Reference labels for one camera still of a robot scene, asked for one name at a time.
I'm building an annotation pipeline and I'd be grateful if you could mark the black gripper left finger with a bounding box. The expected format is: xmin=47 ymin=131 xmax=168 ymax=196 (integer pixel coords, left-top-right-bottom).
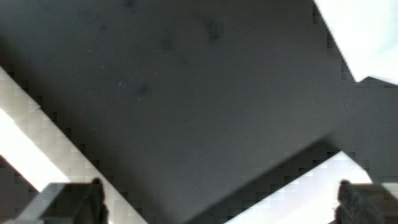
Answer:
xmin=16 ymin=179 xmax=108 ymax=224

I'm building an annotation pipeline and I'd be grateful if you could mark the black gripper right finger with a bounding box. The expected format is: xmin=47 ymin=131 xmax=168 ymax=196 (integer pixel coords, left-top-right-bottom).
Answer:
xmin=332 ymin=180 xmax=398 ymax=224

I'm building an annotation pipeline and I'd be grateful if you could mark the white U-shaped fence wall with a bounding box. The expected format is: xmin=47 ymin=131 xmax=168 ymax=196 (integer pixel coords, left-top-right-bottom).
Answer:
xmin=0 ymin=67 xmax=147 ymax=224

